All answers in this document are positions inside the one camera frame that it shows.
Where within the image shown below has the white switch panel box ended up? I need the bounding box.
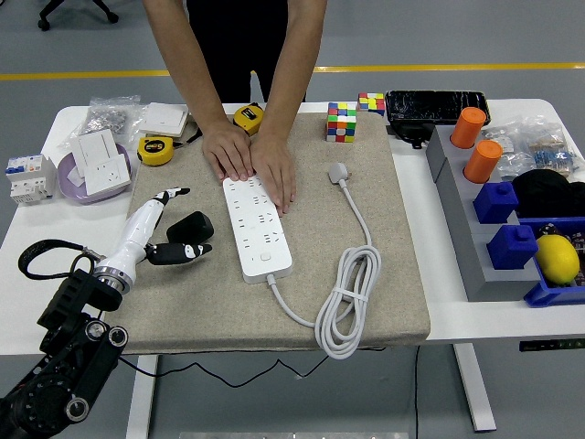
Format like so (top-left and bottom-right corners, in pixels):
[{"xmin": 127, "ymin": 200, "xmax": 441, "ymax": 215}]
[{"xmin": 138, "ymin": 102, "xmax": 191, "ymax": 138}]

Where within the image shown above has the yellow lemon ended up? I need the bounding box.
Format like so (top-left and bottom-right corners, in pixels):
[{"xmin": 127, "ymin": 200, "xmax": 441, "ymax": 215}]
[{"xmin": 534, "ymin": 234, "xmax": 580, "ymax": 287}]

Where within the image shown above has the white power strip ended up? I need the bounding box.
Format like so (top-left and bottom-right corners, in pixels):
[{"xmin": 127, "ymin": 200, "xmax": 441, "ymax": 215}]
[{"xmin": 221, "ymin": 172, "xmax": 294, "ymax": 284}]

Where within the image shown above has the small colourful puzzle cube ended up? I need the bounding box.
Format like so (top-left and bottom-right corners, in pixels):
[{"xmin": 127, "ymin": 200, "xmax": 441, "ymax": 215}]
[{"xmin": 356, "ymin": 91, "xmax": 387, "ymax": 117}]

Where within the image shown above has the purple bowl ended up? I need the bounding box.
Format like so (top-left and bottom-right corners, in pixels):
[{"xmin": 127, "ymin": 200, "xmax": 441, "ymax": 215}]
[{"xmin": 57, "ymin": 142, "xmax": 133, "ymax": 206}]

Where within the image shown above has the white table leg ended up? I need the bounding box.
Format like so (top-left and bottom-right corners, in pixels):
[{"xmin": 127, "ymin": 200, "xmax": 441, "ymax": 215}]
[
  {"xmin": 125, "ymin": 354, "xmax": 160, "ymax": 439},
  {"xmin": 452, "ymin": 342, "xmax": 498, "ymax": 434}
]

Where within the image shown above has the grey-brown mat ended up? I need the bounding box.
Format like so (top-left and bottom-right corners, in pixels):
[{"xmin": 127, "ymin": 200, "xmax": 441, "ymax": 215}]
[{"xmin": 102, "ymin": 112, "xmax": 431, "ymax": 356}]

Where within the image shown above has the black office chair base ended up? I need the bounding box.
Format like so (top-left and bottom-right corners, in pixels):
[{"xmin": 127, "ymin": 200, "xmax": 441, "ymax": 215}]
[{"xmin": 37, "ymin": 0, "xmax": 120, "ymax": 32}]

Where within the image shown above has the thin black adapter cord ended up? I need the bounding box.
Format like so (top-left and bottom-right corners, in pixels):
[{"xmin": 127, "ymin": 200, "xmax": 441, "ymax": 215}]
[{"xmin": 118, "ymin": 347, "xmax": 388, "ymax": 390}]

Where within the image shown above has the clear bag of screws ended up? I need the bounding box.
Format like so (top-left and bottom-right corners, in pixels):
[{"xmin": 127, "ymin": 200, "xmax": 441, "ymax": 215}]
[{"xmin": 57, "ymin": 94, "xmax": 143, "ymax": 150}]

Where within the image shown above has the clear bag of blue components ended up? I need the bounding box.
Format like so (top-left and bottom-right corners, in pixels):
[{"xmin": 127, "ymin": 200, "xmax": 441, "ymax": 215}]
[{"xmin": 520, "ymin": 113, "xmax": 585, "ymax": 179}]

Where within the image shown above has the clear bag of small parts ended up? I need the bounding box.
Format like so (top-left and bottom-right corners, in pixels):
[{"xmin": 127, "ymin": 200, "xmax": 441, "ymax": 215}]
[{"xmin": 482, "ymin": 121, "xmax": 534, "ymax": 182}]

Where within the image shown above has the orange cylinder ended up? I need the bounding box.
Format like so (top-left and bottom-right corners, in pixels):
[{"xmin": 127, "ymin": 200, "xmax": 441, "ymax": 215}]
[
  {"xmin": 463, "ymin": 139, "xmax": 504, "ymax": 184},
  {"xmin": 450, "ymin": 106, "xmax": 487, "ymax": 150}
]

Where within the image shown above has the person's left hand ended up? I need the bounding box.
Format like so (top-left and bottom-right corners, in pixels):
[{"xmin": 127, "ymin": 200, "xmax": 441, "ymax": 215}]
[{"xmin": 249, "ymin": 134, "xmax": 297, "ymax": 217}]

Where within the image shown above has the person's right hand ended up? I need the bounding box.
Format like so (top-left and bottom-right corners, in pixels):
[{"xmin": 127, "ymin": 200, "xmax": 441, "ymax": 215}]
[{"xmin": 201, "ymin": 119, "xmax": 255, "ymax": 183}]

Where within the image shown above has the person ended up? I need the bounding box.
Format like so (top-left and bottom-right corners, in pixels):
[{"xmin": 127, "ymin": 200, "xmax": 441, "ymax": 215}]
[{"xmin": 185, "ymin": 0, "xmax": 312, "ymax": 105}]

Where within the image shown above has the blue square block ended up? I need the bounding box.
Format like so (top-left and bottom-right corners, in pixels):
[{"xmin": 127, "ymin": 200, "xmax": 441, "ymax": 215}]
[
  {"xmin": 473, "ymin": 181, "xmax": 520, "ymax": 225},
  {"xmin": 485, "ymin": 223, "xmax": 539, "ymax": 272}
]

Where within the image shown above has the white power strip cord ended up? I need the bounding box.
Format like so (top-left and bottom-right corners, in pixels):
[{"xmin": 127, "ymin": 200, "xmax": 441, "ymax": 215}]
[{"xmin": 267, "ymin": 162, "xmax": 383, "ymax": 360}]

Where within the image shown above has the black cloth bundle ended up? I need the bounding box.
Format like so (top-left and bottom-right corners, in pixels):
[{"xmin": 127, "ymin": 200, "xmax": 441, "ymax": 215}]
[{"xmin": 510, "ymin": 168, "xmax": 585, "ymax": 220}]

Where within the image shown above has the blue plastic bin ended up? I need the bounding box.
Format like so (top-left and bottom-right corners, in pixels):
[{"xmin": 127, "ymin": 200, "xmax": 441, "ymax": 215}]
[{"xmin": 516, "ymin": 217, "xmax": 585, "ymax": 308}]

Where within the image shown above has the black hanging cable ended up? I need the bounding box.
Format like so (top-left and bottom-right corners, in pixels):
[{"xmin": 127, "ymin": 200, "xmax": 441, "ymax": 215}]
[{"xmin": 413, "ymin": 345, "xmax": 421, "ymax": 439}]

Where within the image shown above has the white wall socket panel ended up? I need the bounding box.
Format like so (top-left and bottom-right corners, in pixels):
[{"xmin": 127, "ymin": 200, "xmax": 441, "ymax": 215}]
[{"xmin": 81, "ymin": 155, "xmax": 133, "ymax": 195}]

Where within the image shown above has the black device under box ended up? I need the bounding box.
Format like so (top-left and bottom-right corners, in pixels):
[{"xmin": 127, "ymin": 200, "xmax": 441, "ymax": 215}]
[{"xmin": 388, "ymin": 121, "xmax": 435, "ymax": 151}]

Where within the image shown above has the black table control panel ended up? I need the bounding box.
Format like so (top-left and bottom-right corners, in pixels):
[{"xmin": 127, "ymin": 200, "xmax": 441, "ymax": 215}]
[{"xmin": 518, "ymin": 338, "xmax": 585, "ymax": 353}]

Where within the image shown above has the black wrapped box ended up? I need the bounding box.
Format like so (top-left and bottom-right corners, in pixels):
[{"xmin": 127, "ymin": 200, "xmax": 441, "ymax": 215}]
[{"xmin": 385, "ymin": 89, "xmax": 493, "ymax": 127}]

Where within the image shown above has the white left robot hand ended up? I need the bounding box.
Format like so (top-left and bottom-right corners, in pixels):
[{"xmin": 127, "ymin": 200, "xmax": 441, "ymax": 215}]
[{"xmin": 97, "ymin": 186, "xmax": 214, "ymax": 279}]

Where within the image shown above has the white wall switch panel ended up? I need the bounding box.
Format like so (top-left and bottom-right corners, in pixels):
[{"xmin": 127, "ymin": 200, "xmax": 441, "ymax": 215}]
[{"xmin": 69, "ymin": 129, "xmax": 121, "ymax": 179}]

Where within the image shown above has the black power adapter plug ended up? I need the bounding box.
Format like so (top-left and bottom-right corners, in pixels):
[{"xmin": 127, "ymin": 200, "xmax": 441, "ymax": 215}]
[{"xmin": 165, "ymin": 210, "xmax": 215, "ymax": 244}]

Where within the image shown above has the grey stepped block holder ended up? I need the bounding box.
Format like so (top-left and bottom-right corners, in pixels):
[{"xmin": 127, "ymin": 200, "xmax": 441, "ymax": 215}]
[{"xmin": 425, "ymin": 123, "xmax": 543, "ymax": 303}]

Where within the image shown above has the white circuit breaker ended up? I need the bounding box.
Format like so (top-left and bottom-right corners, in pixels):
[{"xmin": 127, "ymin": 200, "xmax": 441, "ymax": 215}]
[{"xmin": 5, "ymin": 154, "xmax": 59, "ymax": 206}]

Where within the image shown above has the large colourful puzzle cube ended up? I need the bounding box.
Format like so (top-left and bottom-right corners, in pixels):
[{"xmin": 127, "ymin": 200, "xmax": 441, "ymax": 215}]
[{"xmin": 325, "ymin": 101, "xmax": 358, "ymax": 144}]

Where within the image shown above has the yellow tape measure with strap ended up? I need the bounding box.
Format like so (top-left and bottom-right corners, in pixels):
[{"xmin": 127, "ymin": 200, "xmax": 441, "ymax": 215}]
[{"xmin": 136, "ymin": 123, "xmax": 205, "ymax": 166}]

